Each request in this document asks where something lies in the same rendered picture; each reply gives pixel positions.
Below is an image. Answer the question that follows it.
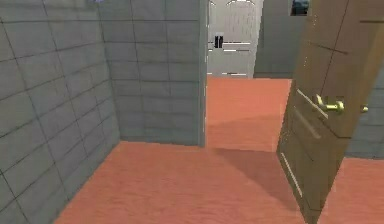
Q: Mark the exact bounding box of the white panelled room door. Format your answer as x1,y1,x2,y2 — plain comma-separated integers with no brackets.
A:
206,0,264,79

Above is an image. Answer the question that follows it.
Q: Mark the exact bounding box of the brown wooden room door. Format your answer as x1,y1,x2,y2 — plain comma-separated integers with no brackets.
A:
276,0,384,224

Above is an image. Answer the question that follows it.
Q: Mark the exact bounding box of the brass door lever handle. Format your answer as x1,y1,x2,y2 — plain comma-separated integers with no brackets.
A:
314,94,345,116

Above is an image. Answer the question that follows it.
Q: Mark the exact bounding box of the dark framed wall picture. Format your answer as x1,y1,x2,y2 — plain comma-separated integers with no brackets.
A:
290,0,310,17

